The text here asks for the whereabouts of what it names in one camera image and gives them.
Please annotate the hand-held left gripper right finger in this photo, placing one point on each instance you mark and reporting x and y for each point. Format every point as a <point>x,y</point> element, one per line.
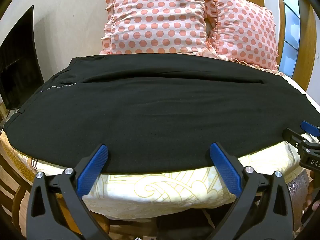
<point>226,167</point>

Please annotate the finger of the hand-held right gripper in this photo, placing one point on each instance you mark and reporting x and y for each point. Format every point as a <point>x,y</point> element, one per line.
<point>293,138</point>
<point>311,127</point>

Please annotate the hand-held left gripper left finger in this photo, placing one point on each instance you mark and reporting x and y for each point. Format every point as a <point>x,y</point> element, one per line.
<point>92,166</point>

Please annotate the black pants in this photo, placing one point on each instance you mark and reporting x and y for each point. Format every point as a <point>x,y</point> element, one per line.
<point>160,115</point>

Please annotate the person's right hand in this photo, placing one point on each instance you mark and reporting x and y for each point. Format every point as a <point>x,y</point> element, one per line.
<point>313,192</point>

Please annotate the yellow patterned bed sheet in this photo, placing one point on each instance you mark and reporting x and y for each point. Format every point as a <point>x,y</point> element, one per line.
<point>155,192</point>

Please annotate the wooden framed glass door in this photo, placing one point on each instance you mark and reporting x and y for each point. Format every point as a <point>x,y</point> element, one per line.
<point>291,30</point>

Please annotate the pink polka dot pillow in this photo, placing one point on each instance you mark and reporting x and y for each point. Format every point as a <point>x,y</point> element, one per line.
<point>245,32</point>
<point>157,17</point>

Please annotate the black television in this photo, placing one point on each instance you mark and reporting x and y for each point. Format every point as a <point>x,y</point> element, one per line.
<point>18,67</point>

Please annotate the wooden bed frame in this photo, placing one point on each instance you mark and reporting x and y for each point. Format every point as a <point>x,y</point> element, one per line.
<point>15,192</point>

